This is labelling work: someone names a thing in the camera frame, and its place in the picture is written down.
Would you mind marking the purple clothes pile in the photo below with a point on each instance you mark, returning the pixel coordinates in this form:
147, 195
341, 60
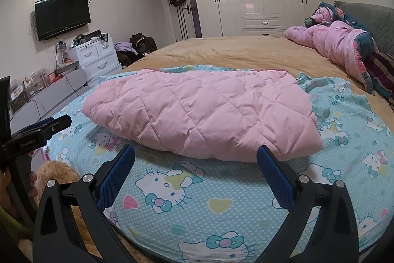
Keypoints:
126, 47

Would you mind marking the blue Hello Kitty sheet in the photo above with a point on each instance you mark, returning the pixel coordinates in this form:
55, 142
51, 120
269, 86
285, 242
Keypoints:
186, 209

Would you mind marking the person left hand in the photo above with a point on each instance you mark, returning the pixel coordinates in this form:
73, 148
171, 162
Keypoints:
18, 198

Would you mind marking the green sleeve clothing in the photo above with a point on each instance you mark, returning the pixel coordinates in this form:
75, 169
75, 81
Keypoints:
17, 240

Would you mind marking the tan plush bed blanket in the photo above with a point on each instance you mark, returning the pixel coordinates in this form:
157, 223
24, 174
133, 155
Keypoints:
230, 53

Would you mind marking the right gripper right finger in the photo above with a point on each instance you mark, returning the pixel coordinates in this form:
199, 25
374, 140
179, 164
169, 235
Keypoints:
334, 237

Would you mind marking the white drawer cabinet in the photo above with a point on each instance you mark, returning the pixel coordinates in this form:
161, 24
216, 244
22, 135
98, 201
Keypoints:
97, 58

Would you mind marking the pink floral duvet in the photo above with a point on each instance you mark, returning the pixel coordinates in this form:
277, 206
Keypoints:
338, 37

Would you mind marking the grey low tv cabinet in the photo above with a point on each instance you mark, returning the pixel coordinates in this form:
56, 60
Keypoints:
50, 100

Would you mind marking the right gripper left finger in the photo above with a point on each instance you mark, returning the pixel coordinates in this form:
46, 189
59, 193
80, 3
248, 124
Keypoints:
57, 238

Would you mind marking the black wall television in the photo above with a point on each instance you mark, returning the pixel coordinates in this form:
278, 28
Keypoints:
55, 17

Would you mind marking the grey quilted headboard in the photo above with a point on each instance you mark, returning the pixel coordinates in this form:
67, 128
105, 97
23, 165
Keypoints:
378, 19

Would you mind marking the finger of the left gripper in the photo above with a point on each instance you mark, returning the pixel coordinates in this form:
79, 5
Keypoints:
60, 123
44, 127

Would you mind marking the bedroom door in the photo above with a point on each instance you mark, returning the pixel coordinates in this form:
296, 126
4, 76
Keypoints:
184, 19

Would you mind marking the black backpack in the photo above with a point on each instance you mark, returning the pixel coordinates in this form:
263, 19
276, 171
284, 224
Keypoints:
143, 44

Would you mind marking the striped dark pillow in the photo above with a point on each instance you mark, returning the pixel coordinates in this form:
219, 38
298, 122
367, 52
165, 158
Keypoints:
380, 66

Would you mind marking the pink quilted jacket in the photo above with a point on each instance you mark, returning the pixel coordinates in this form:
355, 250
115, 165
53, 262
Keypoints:
225, 115

